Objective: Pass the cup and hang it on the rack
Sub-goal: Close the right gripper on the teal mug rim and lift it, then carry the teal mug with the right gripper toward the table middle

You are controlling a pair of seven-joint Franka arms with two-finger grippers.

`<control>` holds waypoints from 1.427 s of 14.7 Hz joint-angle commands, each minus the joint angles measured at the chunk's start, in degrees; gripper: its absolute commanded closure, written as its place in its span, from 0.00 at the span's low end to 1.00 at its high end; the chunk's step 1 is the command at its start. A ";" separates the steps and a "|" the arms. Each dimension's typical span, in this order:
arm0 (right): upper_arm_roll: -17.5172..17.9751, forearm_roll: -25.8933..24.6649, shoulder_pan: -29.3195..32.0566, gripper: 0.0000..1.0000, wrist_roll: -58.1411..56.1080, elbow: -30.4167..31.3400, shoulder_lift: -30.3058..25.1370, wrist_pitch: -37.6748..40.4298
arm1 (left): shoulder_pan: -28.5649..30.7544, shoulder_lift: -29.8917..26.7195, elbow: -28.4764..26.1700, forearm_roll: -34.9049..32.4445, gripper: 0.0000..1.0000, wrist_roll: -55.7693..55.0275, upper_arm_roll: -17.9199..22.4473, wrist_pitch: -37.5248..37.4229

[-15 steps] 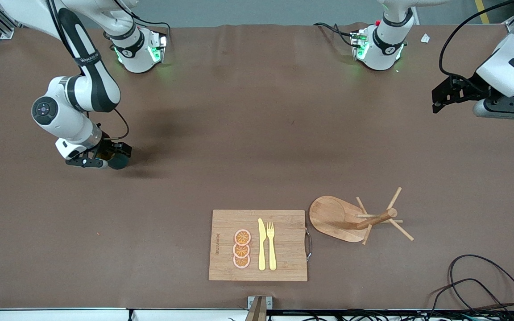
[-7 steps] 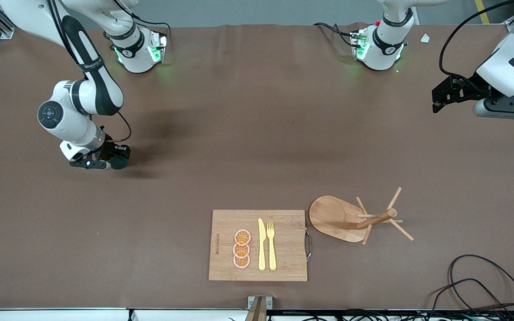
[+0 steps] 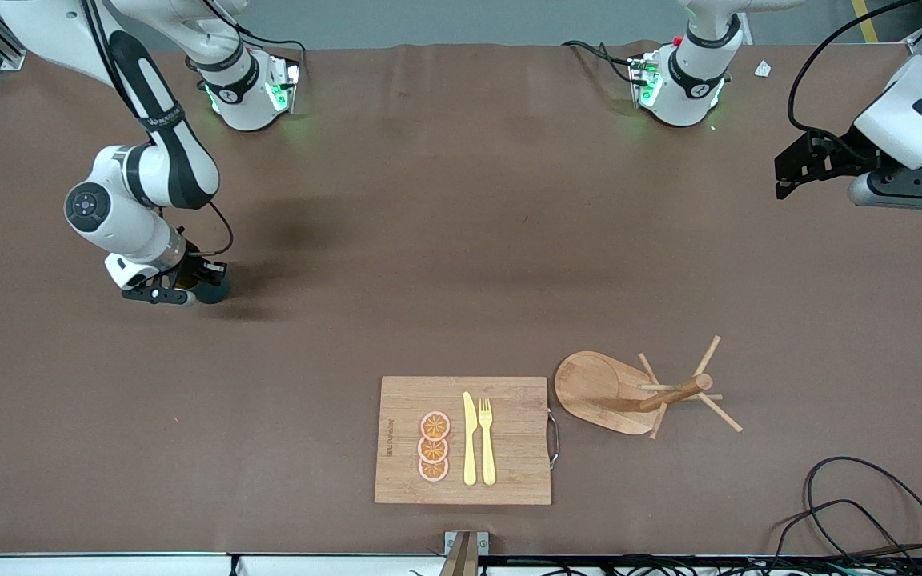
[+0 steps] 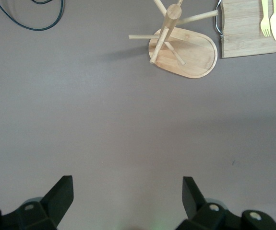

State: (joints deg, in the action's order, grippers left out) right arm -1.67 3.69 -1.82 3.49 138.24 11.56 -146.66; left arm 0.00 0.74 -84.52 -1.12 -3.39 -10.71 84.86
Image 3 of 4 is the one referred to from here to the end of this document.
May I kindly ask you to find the dark green mug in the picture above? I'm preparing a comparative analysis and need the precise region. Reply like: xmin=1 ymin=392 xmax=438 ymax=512
xmin=175 ymin=272 xmax=232 ymax=306

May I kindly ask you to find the wooden cup rack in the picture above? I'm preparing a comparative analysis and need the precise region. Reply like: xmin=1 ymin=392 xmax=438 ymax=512
xmin=554 ymin=335 xmax=744 ymax=440

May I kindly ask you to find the brown table mat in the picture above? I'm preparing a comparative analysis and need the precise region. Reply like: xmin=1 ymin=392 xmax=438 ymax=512
xmin=0 ymin=40 xmax=922 ymax=557

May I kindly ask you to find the yellow plastic knife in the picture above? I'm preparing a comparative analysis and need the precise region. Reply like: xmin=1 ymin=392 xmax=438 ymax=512
xmin=463 ymin=391 xmax=479 ymax=486

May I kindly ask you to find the yellow plastic fork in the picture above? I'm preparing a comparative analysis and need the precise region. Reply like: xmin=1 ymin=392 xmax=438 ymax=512
xmin=478 ymin=398 xmax=497 ymax=486

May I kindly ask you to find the bamboo cutting board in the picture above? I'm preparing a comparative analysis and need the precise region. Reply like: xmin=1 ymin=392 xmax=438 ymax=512
xmin=374 ymin=376 xmax=560 ymax=506

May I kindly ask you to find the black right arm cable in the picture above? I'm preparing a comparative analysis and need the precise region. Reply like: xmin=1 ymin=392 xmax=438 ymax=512
xmin=81 ymin=0 xmax=235 ymax=258

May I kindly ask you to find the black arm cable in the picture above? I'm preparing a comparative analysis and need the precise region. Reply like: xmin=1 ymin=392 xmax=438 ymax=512
xmin=81 ymin=0 xmax=235 ymax=258
xmin=787 ymin=0 xmax=910 ymax=153

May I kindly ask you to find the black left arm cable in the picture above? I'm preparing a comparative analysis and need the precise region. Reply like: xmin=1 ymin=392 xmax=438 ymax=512
xmin=787 ymin=0 xmax=910 ymax=153

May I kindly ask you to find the black right base cable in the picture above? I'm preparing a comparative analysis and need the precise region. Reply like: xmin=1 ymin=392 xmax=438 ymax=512
xmin=201 ymin=0 xmax=307 ymax=79

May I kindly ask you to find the black base cable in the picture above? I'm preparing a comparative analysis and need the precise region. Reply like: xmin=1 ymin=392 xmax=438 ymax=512
xmin=562 ymin=40 xmax=646 ymax=85
xmin=201 ymin=0 xmax=307 ymax=79

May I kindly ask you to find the black left base cable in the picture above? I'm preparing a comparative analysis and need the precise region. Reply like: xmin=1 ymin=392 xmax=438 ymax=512
xmin=562 ymin=40 xmax=646 ymax=85

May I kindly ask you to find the thick black looped cable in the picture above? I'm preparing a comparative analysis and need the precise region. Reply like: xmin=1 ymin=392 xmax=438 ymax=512
xmin=804 ymin=456 xmax=922 ymax=573

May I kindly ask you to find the white table edge rail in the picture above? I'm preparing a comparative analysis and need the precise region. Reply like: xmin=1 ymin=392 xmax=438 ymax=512
xmin=0 ymin=552 xmax=446 ymax=576

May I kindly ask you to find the thin black cable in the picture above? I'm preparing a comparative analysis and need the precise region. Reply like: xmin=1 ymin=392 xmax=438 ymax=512
xmin=767 ymin=499 xmax=922 ymax=565

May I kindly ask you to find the grey metal mounting bracket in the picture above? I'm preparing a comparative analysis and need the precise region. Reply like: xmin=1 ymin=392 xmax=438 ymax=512
xmin=439 ymin=530 xmax=490 ymax=576

